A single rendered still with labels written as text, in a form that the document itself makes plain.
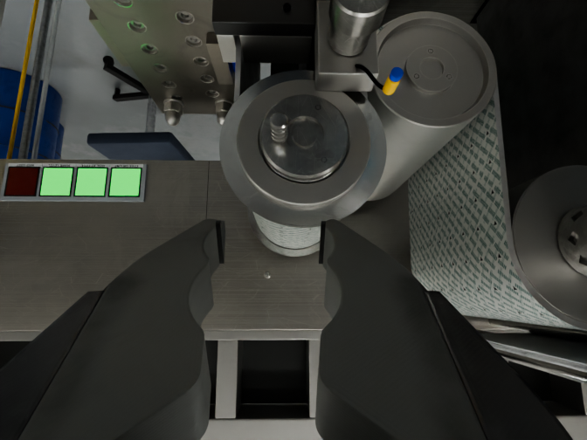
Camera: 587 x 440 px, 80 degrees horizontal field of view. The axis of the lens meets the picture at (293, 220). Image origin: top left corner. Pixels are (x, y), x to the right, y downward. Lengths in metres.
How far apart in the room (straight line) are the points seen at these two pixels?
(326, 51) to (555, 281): 0.27
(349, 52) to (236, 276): 0.42
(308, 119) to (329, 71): 0.04
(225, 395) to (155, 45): 0.55
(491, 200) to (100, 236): 0.59
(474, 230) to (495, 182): 0.06
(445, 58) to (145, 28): 0.39
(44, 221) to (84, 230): 0.07
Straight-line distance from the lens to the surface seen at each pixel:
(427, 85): 0.37
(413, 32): 0.40
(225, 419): 0.66
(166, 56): 0.61
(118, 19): 0.57
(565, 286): 0.38
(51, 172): 0.77
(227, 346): 0.63
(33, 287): 0.75
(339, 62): 0.32
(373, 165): 0.32
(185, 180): 0.67
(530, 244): 0.37
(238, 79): 0.36
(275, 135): 0.28
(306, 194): 0.29
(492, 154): 0.38
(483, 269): 0.39
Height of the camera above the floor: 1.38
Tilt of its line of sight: 12 degrees down
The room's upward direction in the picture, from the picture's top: 180 degrees clockwise
